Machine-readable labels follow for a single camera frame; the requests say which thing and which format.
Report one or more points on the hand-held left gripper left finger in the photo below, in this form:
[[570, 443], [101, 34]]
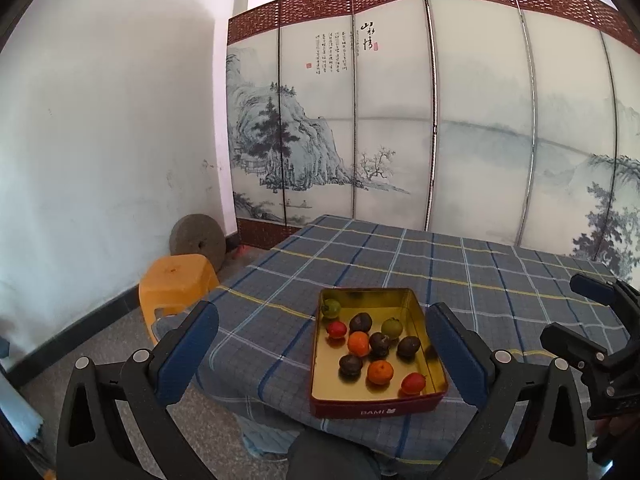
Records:
[[192, 350]]

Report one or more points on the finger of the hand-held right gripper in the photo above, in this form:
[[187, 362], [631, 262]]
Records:
[[570, 342], [592, 287]]

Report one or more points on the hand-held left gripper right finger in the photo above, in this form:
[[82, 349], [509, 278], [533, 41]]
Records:
[[457, 355]]

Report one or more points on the gold metal tin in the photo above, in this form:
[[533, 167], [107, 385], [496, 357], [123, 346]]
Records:
[[425, 360]]

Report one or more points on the dark wrinkled fruit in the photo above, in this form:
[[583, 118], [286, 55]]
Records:
[[360, 322], [350, 365], [408, 346], [380, 343]]

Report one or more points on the red tomato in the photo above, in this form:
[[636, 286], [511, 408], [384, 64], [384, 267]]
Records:
[[412, 382], [336, 329]]

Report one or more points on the green round fruit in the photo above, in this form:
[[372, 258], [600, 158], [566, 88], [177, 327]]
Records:
[[330, 306], [392, 327]]

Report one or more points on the orange mandarin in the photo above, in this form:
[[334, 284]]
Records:
[[380, 371], [358, 342]]

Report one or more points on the person's right hand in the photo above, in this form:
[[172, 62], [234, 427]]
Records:
[[620, 435]]

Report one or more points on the orange plastic stool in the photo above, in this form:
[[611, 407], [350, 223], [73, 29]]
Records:
[[175, 275]]

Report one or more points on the round millstone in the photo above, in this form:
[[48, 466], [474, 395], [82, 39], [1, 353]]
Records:
[[190, 235]]

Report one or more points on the grey plaid tablecloth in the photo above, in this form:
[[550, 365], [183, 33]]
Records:
[[350, 260]]

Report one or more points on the pale blue cloth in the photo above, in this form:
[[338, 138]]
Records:
[[15, 410]]

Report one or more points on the painted folding screen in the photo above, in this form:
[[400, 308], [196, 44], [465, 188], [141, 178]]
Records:
[[475, 110]]

